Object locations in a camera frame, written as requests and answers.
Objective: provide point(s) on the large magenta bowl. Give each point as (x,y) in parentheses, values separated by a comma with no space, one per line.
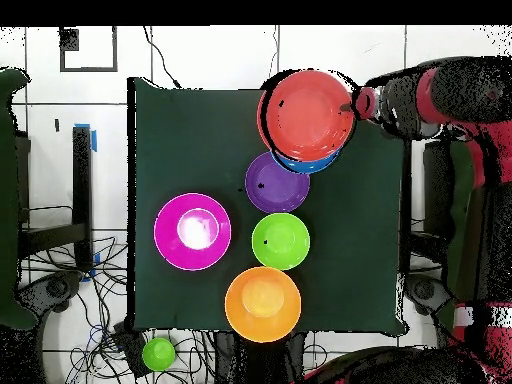
(172,232)

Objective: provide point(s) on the black metal stand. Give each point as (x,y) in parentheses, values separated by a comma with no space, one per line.
(82,200)

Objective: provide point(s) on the blue bowl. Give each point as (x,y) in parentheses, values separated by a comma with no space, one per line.
(308,166)

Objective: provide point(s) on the purple bowl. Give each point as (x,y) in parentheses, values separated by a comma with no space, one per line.
(276,190)

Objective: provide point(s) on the black square floor frame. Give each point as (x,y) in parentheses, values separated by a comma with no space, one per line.
(70,38)

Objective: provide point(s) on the green covered side table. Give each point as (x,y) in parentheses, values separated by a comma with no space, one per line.
(456,240)
(6,200)

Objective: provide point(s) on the dark green table cloth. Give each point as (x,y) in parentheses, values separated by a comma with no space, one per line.
(200,136)

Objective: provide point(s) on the large light orange bowl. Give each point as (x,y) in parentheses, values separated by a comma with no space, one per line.
(264,304)

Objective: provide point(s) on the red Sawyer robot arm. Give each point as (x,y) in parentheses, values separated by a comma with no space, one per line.
(456,100)

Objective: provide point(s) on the small green round bowl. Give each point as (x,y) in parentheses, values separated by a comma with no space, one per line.
(158,354)

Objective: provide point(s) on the large red-orange bowl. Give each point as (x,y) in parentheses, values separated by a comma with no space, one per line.
(308,116)

